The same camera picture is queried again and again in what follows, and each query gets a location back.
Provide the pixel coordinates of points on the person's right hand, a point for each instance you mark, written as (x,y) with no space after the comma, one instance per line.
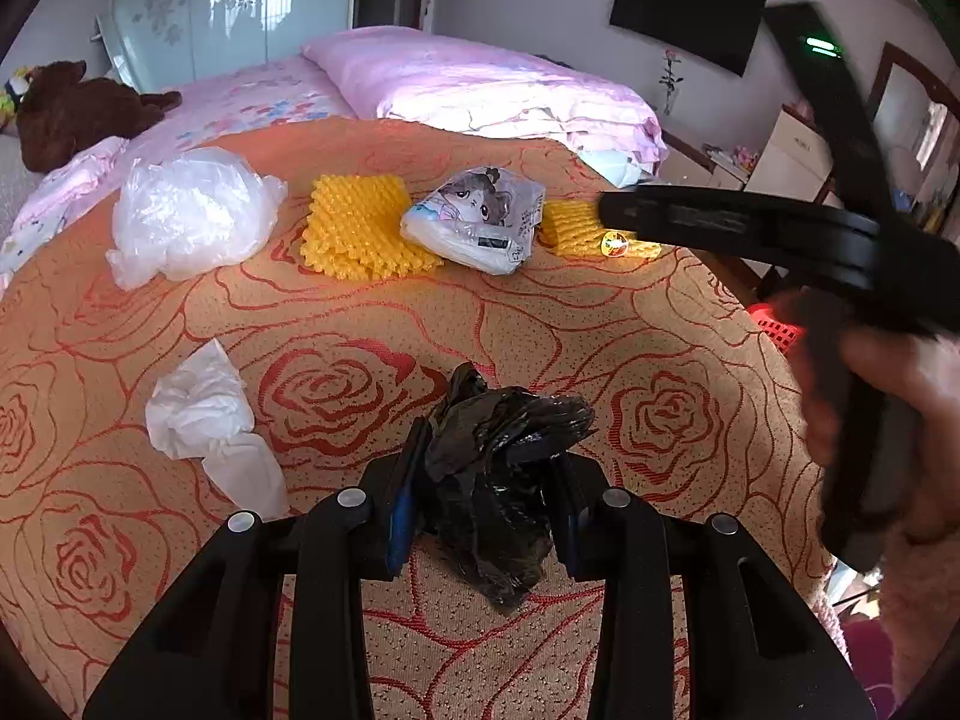
(915,420)

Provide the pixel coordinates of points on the small white tissue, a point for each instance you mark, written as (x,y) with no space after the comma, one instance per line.
(206,412)

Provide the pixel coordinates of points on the orange rose patterned blanket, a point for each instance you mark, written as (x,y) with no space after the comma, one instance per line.
(337,315)

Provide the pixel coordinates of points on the low cream cabinet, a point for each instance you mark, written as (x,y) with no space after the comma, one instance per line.
(686,146)

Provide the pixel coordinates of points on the yellow foam net with sticker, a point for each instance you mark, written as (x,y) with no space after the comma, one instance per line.
(570,229)

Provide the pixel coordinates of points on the pink cartoon print pillow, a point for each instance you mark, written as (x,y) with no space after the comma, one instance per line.
(64,195)

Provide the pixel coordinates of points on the clear plastic bag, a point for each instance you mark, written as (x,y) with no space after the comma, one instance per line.
(195,214)

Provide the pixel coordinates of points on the colourful plush toy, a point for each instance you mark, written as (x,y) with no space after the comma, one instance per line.
(13,94)

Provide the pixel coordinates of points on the folded pink quilt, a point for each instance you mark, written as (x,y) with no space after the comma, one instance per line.
(465,82)

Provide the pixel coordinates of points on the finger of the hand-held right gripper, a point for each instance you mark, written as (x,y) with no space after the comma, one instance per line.
(697,217)

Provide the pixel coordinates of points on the cartoon printed white packet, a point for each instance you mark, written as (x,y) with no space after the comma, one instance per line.
(472,217)

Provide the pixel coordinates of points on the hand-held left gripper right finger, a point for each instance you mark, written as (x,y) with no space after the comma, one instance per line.
(566,532)

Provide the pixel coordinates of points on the pink floral bedsheet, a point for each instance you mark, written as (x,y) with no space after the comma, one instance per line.
(247,101)

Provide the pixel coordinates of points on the person's right forearm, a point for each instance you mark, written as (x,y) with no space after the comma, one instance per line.
(930,600)

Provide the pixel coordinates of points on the glass floral sliding wardrobe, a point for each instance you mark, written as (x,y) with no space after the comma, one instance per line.
(225,0)

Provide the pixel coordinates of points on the black plastic bag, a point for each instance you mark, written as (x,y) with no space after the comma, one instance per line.
(495,525)

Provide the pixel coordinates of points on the rose in glass vase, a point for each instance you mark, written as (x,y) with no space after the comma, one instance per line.
(670,82)

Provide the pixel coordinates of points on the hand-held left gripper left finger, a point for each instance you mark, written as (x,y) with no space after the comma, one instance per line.
(401,532)

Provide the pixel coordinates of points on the brown teddy bear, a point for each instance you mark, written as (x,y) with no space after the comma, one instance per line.
(82,112)

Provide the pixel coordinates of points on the brown framed dresser mirror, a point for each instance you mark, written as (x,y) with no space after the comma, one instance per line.
(911,112)

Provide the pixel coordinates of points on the black wall television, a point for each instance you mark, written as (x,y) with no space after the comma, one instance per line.
(682,11)

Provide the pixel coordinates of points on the person's magenta clothing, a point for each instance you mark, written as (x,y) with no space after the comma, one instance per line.
(874,652)

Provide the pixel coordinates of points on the light blue folded blanket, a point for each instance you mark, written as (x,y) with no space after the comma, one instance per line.
(622,165)

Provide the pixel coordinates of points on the stack of books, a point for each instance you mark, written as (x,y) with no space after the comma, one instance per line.
(721,163)

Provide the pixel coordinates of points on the tall white cabinet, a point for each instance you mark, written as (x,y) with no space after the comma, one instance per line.
(787,150)

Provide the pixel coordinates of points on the red mesh plastic basket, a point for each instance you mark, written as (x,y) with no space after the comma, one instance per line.
(772,326)

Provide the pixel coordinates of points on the small pink toy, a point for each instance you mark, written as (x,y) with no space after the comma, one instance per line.
(744,157)

